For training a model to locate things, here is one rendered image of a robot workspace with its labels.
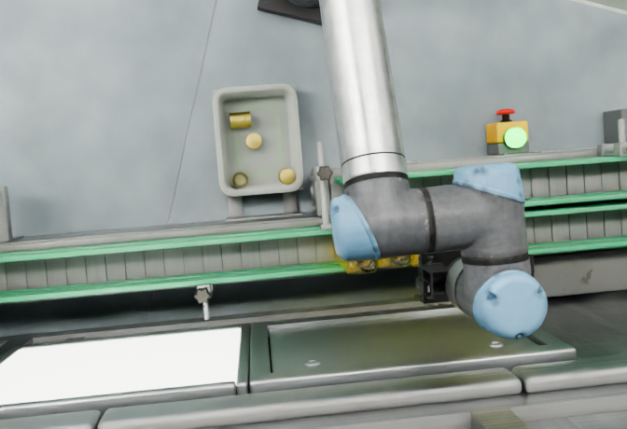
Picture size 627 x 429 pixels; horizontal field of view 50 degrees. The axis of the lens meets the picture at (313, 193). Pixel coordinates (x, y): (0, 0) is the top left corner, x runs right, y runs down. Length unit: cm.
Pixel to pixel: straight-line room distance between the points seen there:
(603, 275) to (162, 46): 106
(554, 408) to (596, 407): 6
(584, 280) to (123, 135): 103
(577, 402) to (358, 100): 47
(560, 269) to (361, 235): 83
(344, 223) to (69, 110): 92
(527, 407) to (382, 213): 33
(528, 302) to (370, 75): 31
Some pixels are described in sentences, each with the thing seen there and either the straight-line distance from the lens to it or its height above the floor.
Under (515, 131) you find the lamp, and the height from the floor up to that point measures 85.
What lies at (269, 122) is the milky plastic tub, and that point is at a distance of 147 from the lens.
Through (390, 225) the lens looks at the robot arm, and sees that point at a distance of 74.
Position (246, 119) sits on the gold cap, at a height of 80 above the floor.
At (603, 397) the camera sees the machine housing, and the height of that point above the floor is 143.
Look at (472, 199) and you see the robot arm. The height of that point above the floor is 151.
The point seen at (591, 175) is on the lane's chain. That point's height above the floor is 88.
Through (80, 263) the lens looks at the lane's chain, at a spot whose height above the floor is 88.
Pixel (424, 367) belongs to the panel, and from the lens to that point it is 99.
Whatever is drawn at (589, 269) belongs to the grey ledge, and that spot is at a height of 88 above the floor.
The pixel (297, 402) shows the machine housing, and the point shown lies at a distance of 90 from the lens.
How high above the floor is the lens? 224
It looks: 84 degrees down
